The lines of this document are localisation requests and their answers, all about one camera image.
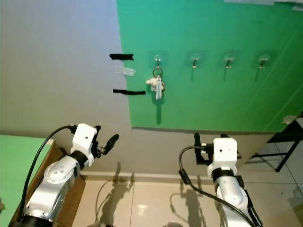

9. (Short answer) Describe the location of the key bunch with white fob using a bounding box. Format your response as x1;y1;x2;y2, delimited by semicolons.
145;67;166;101

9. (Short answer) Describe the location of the clear adhesive metal wall hook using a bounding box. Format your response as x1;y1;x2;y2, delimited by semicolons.
188;53;201;69
223;53;237;70
152;52;165;68
257;53;271;70

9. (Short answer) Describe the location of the clear crumpled tape piece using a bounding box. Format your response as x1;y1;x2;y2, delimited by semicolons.
120;67;136;77

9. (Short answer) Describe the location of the brown wooden table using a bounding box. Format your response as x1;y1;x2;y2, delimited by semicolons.
12;142;87;227

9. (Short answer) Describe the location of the long black tape strip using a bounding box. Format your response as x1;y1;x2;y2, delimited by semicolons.
113;89;146;96

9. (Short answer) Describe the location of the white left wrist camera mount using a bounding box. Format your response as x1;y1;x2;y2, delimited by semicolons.
71;124;98;155

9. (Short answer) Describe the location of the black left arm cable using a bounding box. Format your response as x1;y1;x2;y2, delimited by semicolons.
31;125;79;223

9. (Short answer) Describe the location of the short black tape strip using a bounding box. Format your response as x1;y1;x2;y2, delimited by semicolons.
109;53;134;61

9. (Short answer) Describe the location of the green wall sheet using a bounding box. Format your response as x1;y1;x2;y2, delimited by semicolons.
116;0;303;133

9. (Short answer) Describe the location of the green table mat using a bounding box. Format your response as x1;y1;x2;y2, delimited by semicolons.
0;134;53;227

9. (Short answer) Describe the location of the black metal frame table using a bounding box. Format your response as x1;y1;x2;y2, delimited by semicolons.
249;111;303;172

